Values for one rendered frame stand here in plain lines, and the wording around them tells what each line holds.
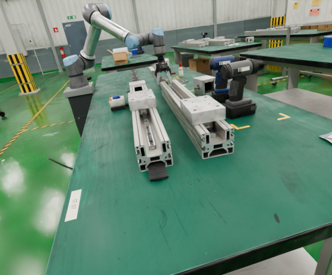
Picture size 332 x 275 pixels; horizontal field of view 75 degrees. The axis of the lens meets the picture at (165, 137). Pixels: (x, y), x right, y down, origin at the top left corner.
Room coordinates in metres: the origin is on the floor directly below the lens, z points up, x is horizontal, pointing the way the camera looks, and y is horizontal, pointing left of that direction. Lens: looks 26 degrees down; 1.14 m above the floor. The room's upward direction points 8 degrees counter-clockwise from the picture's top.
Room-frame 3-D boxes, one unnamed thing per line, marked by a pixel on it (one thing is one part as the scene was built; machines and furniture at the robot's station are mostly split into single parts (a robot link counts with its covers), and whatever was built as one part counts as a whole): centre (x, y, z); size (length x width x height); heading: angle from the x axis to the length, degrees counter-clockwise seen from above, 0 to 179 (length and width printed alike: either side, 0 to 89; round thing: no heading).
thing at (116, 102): (1.20, 0.23, 0.81); 0.10 x 0.08 x 0.06; 96
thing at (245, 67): (0.87, -0.35, 0.89); 0.20 x 0.08 x 0.22; 102
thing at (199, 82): (1.24, -0.25, 0.83); 0.11 x 0.10 x 0.10; 108
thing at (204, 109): (0.71, -0.13, 0.87); 0.16 x 0.11 x 0.07; 6
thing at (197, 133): (0.95, -0.11, 0.82); 0.80 x 0.10 x 0.09; 6
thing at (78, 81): (1.81, 0.64, 0.88); 0.15 x 0.15 x 0.10
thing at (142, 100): (0.93, 0.08, 0.87); 0.16 x 0.11 x 0.07; 6
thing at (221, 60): (1.06, -0.35, 0.89); 0.20 x 0.08 x 0.22; 83
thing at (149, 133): (0.93, 0.08, 0.82); 0.80 x 0.10 x 0.09; 6
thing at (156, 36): (1.56, -0.04, 1.11); 0.09 x 0.08 x 0.11; 59
